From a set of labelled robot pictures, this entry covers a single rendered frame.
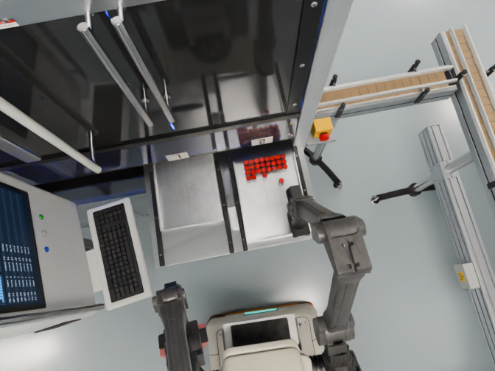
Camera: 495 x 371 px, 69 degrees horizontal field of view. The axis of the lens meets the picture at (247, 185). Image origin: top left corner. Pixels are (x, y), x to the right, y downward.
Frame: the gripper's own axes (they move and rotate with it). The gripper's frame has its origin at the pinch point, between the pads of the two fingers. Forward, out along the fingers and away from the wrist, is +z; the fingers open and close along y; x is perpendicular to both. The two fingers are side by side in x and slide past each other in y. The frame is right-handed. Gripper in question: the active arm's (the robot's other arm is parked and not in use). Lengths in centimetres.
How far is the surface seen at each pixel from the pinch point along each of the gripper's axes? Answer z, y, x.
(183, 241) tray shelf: 4.2, 6.1, 46.3
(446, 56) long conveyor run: -11, 63, -82
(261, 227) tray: 4.3, 5.9, 13.7
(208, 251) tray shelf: 5.5, 0.2, 36.4
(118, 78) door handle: -79, 14, 39
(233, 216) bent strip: 2.8, 12.3, 24.3
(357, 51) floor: 64, 150, -83
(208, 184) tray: -0.5, 27.4, 32.1
